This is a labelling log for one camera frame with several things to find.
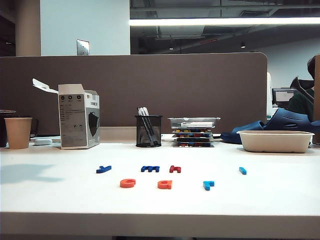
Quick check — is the brown paper cup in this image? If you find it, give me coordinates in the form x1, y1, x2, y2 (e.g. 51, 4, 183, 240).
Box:
4, 116, 33, 150

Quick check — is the person in white shirt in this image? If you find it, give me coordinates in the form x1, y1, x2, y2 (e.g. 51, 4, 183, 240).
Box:
266, 71, 274, 114

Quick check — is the white capped marker pen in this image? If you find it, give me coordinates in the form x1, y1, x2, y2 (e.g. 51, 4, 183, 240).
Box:
142, 107, 161, 147
137, 107, 157, 147

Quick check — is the small white plastic case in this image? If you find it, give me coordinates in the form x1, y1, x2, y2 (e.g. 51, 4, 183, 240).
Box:
34, 137, 54, 146

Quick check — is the brown fabric desk divider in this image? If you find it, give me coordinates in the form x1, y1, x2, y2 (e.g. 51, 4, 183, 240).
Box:
0, 51, 268, 137

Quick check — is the navy blue foam slipper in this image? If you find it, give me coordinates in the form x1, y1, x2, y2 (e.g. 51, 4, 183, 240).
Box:
263, 107, 320, 132
219, 120, 267, 145

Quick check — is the computer monitor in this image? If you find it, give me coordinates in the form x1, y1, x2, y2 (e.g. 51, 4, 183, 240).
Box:
271, 87, 296, 105

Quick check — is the black mesh pen holder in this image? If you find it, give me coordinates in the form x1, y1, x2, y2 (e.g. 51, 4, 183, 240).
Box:
135, 114, 163, 148

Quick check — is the metal wall switch plate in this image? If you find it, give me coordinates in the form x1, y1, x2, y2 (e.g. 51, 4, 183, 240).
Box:
76, 39, 91, 56

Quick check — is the light blue letter r magnet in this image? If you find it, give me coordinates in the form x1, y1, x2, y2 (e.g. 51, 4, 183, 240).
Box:
202, 180, 216, 192

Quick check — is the orange letter a magnet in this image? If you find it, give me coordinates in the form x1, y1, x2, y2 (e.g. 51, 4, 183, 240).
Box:
157, 179, 173, 190

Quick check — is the white grey mask box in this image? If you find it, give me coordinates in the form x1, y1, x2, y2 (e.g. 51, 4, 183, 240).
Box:
32, 78, 101, 150

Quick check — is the orange letter c magnet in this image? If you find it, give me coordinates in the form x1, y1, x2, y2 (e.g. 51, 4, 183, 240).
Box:
119, 178, 137, 189

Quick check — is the clear plastic tray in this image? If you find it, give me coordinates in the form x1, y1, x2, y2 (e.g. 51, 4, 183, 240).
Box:
167, 116, 222, 130

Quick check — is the dark round container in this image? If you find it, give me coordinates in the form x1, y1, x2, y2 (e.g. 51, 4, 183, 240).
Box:
0, 109, 17, 148

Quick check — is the beige pulp oval tray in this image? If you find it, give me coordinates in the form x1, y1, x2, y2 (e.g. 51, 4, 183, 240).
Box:
236, 130, 316, 154

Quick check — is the blue letter m magnet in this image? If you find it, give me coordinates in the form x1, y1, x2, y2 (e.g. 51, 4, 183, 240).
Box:
140, 165, 160, 173

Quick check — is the teal letter magnet board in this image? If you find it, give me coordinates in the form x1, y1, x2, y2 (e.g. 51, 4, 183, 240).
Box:
172, 141, 216, 148
172, 132, 214, 139
173, 137, 215, 143
172, 127, 213, 134

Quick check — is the white whiteboard marker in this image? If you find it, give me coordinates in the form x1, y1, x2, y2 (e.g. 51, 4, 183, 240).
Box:
180, 121, 216, 129

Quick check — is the white ceiling light strip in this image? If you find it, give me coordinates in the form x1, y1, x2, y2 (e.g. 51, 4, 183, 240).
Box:
129, 16, 320, 27

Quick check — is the person in green shirt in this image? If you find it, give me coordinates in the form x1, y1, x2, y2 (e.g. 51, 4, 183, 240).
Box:
288, 55, 317, 121

